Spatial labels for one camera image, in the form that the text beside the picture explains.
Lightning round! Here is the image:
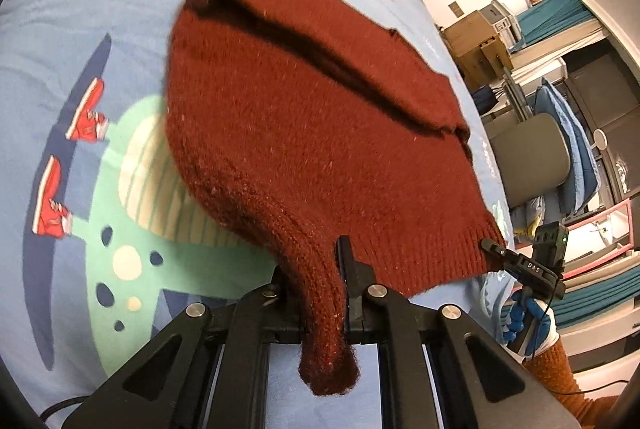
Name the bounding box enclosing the dark red knit sweater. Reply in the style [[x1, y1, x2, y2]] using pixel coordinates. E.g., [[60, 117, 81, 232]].
[[165, 0, 501, 395]]

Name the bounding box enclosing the orange knit sleeve forearm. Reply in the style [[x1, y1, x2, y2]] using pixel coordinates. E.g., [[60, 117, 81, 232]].
[[523, 339, 618, 428]]

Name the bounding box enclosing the right blue white gloved hand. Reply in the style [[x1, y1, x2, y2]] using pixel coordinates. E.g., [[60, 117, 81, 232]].
[[502, 288, 560, 360]]

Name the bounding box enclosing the grey chair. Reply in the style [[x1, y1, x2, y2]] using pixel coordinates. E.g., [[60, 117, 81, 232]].
[[485, 112, 570, 209]]

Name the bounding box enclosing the blue pillow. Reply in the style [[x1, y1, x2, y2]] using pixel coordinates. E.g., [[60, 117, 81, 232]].
[[533, 78, 601, 215]]

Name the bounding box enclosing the blue dinosaur print bedsheet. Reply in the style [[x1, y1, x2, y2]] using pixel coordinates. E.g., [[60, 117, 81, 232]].
[[1, 0, 513, 428]]

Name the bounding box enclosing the wooden bedside cabinet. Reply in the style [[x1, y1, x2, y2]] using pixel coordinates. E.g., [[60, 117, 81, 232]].
[[442, 11, 513, 92]]

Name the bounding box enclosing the white storage box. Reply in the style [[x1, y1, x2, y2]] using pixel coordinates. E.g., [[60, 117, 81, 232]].
[[480, 0, 522, 49]]

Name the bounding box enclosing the teal curtain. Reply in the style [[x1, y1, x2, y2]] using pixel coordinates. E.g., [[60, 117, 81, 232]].
[[510, 0, 594, 53]]

